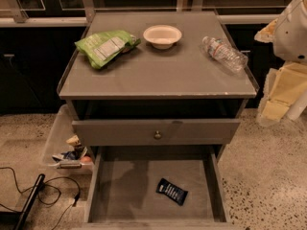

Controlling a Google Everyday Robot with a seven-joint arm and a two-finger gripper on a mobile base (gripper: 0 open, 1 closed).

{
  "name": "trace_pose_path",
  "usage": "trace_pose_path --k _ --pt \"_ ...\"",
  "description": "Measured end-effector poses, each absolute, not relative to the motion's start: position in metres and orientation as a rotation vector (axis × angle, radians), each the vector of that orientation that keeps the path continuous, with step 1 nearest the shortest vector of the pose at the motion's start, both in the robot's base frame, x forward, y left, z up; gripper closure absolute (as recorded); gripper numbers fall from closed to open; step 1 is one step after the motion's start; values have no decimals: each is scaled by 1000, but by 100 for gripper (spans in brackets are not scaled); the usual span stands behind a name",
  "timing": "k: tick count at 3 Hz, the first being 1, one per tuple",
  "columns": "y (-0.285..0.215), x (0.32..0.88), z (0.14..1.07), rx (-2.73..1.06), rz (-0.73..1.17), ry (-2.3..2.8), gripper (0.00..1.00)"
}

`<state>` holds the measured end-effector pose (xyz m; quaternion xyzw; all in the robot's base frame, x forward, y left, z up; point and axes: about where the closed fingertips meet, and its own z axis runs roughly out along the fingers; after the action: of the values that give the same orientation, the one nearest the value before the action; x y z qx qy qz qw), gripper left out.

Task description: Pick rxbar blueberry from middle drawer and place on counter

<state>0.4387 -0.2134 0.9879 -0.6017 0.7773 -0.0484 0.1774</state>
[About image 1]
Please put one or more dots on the brass drawer knob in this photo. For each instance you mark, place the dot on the brass drawer knob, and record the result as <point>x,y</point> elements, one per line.
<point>157,135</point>

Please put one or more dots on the grey top drawer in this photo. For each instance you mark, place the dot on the grey top drawer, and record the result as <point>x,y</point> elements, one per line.
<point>141,132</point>

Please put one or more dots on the clear plastic water bottle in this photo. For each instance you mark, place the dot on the clear plastic water bottle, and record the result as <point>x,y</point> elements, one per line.
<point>226,55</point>

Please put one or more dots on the black stand leg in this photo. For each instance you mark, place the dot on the black stand leg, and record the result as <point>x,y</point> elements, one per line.
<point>22,215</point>

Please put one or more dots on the metal railing frame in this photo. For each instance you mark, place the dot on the metal railing frame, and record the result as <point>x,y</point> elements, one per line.
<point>77,13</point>

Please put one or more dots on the white post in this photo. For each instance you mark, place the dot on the white post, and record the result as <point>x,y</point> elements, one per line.
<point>298,107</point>

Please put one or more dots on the open grey middle drawer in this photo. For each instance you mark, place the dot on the open grey middle drawer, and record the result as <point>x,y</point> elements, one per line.
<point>122,192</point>

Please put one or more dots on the white paper bowl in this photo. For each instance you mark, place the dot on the white paper bowl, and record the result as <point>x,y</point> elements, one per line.
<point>162,37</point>

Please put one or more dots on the dark blue rxbar wrapper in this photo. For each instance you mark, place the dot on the dark blue rxbar wrapper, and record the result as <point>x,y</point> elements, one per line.
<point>172,191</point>

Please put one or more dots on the snack items in bin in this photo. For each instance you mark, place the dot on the snack items in bin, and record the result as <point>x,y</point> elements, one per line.
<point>76,157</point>

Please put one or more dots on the clear plastic storage bin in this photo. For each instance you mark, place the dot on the clear plastic storage bin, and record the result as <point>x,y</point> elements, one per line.
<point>56,145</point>

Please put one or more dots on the green chip bag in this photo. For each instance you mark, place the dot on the green chip bag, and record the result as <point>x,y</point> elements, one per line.
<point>101,48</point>

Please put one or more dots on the grey wooden nightstand cabinet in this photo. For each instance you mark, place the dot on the grey wooden nightstand cabinet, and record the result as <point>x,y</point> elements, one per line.
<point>145,83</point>

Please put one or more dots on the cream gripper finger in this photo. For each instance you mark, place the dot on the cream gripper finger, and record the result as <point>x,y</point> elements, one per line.
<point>266,35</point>
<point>282,88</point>

